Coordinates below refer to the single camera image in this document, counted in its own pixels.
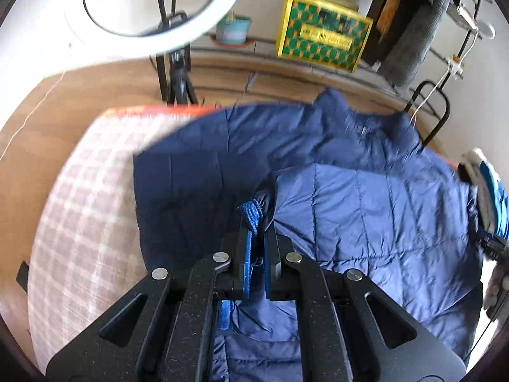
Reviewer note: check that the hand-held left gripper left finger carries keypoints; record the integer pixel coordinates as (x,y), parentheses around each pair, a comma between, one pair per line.
(247,264)

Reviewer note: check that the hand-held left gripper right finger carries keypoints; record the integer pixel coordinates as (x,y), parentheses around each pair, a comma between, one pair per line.
(266,272)

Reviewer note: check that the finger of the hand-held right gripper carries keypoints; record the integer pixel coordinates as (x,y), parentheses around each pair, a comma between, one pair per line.
(489,191)

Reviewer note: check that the navy puffer jacket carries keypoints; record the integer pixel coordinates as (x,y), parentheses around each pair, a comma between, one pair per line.
(358,207)

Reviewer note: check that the black metal clothes rack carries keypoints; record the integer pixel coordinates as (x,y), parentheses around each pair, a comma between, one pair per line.
(262,43)

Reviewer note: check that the person's right hand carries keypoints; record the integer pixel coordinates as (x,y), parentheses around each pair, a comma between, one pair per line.
(496,290)

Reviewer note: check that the white clip lamp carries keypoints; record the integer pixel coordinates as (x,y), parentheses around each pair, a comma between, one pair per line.
(487,31)

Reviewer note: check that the grey plaid long coat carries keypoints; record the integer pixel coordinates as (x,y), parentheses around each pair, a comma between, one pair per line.
(413,47)

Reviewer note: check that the pink plaid mat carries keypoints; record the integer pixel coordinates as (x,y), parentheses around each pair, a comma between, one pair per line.
(87,215)

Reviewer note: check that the pink black small appliance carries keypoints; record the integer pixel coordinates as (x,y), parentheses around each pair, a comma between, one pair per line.
(465,12)

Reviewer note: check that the black tripod stand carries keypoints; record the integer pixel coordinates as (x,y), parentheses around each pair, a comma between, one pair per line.
(179,75)

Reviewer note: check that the yellow green patterned box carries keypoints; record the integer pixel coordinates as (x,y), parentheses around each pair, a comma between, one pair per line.
(322,36)

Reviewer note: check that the small potted plant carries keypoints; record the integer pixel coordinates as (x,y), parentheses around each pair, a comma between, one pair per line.
(232,32)

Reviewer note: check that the black metal tube frame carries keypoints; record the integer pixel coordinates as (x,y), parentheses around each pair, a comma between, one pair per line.
(444,107)

